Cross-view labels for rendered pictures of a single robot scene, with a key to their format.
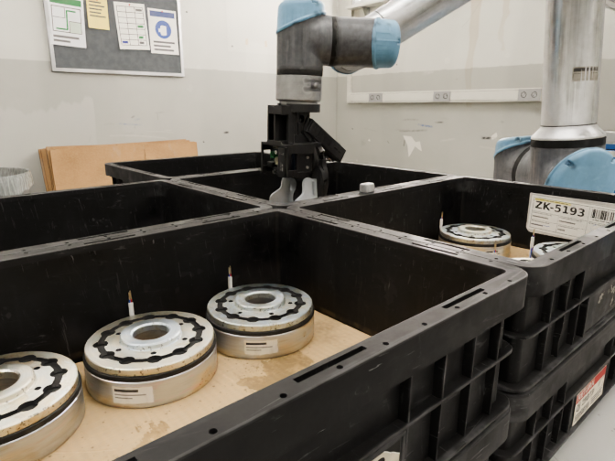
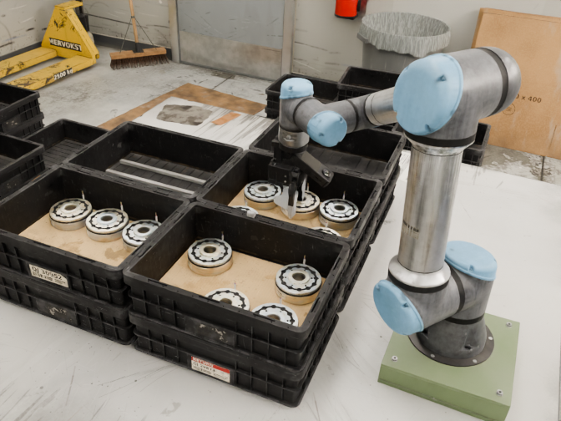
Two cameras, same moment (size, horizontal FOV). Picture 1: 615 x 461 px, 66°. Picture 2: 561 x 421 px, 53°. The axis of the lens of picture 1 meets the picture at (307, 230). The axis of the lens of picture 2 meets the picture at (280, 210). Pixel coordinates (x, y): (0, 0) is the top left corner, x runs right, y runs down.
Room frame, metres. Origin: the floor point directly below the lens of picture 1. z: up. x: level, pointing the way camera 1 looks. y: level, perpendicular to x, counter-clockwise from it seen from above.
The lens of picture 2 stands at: (0.21, -1.08, 1.68)
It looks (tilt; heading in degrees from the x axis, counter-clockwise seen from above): 34 degrees down; 62
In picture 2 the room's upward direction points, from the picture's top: 3 degrees clockwise
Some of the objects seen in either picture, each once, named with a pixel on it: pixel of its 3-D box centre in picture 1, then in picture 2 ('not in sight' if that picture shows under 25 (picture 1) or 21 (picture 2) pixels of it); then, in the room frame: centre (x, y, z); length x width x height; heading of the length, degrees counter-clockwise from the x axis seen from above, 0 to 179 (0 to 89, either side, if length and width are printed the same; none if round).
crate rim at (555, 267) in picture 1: (482, 212); (240, 261); (0.57, -0.22, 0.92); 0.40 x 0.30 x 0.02; 132
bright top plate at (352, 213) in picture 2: not in sight; (339, 210); (0.91, -0.05, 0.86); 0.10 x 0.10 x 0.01
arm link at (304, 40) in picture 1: (302, 38); (296, 104); (0.80, 0.01, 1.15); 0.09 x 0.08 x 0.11; 95
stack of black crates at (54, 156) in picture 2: not in sight; (63, 174); (0.34, 1.37, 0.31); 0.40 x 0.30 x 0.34; 40
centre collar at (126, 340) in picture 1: (151, 334); (107, 218); (0.35, 0.13, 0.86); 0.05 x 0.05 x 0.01
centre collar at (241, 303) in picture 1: (260, 300); (144, 230); (0.42, 0.05, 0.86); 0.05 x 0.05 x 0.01
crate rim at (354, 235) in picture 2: (317, 184); (292, 194); (0.79, -0.02, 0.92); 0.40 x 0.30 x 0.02; 132
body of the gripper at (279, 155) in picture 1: (294, 141); (289, 161); (0.80, 0.02, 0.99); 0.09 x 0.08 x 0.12; 132
